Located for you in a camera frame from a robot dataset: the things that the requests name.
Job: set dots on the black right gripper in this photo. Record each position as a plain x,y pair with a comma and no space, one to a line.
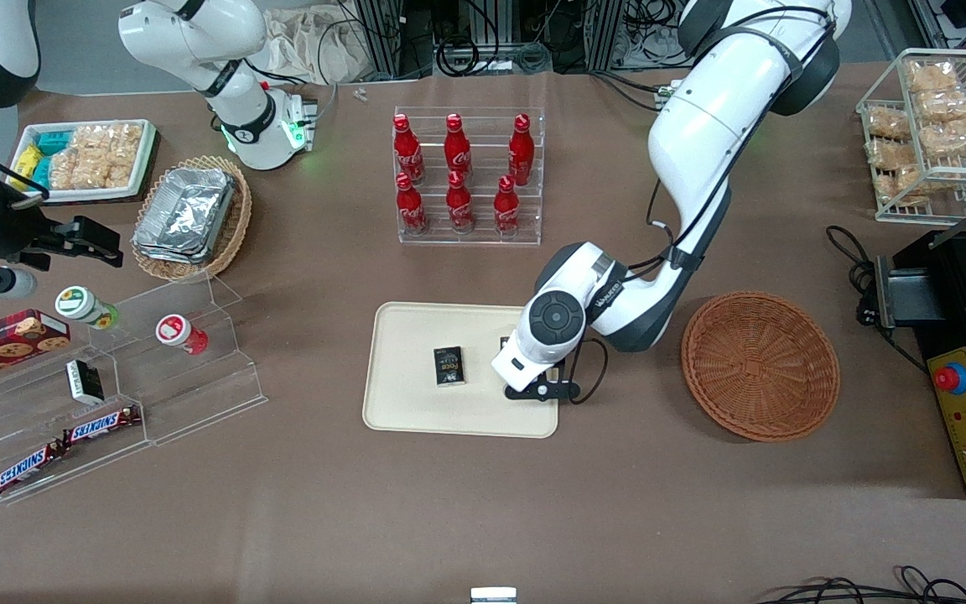
15,234

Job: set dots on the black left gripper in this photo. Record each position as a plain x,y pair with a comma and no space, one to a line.
504,341

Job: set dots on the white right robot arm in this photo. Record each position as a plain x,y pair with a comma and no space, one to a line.
240,109

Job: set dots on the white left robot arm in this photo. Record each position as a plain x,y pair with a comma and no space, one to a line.
701,134

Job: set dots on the aluminium foil tray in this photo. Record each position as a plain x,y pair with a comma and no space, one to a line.
185,210
166,254

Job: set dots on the white rectangular snack tray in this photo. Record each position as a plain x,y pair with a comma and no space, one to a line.
143,172

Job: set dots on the beige plastic tray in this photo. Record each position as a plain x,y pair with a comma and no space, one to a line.
416,403

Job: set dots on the oval light wicker basket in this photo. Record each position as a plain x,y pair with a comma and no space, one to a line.
236,226

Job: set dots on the round brown wicker basket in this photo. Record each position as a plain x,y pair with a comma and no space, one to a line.
760,369

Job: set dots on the green lid cup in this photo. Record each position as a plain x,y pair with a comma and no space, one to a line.
80,304

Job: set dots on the rice cracker bag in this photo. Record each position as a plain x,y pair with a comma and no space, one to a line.
122,151
76,164

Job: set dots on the teal snack packet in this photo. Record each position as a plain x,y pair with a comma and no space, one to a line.
54,141
41,174

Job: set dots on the yellow snack packet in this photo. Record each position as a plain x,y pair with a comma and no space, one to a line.
26,164

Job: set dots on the small black card box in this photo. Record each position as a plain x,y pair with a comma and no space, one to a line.
449,367

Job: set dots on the red lid cup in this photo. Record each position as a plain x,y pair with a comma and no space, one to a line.
177,331

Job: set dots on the red cookie box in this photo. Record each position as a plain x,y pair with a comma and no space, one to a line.
5,344

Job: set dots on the black and white small box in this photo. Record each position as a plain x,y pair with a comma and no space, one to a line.
85,382

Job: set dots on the clear acrylic bottle rack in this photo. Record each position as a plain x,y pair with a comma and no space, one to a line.
483,231

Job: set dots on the snickers chocolate bar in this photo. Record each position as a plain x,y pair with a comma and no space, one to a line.
28,468
101,425

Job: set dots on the red cola bottle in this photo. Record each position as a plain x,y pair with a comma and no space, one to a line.
410,208
407,151
521,151
506,210
457,149
459,205

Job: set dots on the clear acrylic stepped shelf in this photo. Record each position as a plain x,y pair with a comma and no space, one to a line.
198,394

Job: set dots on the white box with dark edge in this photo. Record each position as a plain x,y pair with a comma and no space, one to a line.
493,596

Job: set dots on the beige cloth bag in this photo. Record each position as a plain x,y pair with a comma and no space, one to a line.
307,46

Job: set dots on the wrapped fried snack pack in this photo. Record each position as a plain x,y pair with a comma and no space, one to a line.
944,104
887,123
932,75
892,153
898,186
957,137

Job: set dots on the aluminium profile frame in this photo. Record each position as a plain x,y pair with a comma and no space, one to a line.
378,38
605,33

